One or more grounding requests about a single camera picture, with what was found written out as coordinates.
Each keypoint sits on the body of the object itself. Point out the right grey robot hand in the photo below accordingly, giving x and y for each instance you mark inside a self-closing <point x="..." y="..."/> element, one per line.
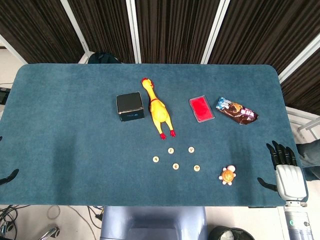
<point x="290" y="180"/>

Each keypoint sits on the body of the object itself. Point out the wooden token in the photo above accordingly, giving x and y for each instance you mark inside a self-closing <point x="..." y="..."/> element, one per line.
<point x="175" y="166"/>
<point x="191" y="149"/>
<point x="171" y="150"/>
<point x="196" y="168"/>
<point x="155" y="159"/>

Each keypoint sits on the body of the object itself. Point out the person in dark jeans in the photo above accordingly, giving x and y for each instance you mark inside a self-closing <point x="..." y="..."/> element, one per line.
<point x="310" y="155"/>

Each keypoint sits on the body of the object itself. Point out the white metal rack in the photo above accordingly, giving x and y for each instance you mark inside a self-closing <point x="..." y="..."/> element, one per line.
<point x="303" y="122"/>

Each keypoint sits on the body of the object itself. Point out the orange turtle toy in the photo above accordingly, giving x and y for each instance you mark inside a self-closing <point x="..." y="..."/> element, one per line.
<point x="227" y="175"/>

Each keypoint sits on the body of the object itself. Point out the black trash bin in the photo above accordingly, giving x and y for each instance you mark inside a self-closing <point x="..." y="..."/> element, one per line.
<point x="230" y="233"/>

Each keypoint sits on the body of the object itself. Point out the brown snack bag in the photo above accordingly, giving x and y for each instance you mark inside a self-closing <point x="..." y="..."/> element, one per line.
<point x="237" y="111"/>

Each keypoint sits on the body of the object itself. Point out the dark fabric partition panel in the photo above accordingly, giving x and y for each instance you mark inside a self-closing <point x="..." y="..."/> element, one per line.
<point x="175" y="25"/>
<point x="262" y="25"/>
<point x="37" y="25"/>
<point x="305" y="87"/>
<point x="105" y="25"/>

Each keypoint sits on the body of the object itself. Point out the red ink pad case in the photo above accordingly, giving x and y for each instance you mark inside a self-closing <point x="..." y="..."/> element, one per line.
<point x="202" y="108"/>

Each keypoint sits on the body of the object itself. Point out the blue-grey robot torso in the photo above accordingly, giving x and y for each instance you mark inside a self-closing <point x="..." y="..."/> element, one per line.
<point x="152" y="225"/>

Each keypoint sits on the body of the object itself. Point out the yellow rubber chicken toy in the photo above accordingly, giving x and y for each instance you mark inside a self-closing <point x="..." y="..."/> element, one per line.
<point x="158" y="110"/>

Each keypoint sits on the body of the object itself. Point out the black cardboard box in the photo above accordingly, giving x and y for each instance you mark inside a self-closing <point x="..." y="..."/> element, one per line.
<point x="130" y="102"/>

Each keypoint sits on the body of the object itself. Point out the blue carpet table mat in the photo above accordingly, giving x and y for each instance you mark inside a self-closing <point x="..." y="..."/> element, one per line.
<point x="75" y="125"/>

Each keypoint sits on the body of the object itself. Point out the dark chair back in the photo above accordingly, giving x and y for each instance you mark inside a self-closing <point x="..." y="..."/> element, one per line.
<point x="102" y="58"/>

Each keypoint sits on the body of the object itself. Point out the chrome metal leg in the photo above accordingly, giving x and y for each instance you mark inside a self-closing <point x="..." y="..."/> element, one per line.
<point x="51" y="231"/>

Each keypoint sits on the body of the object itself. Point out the black electronic device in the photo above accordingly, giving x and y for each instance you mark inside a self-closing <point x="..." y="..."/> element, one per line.
<point x="3" y="95"/>

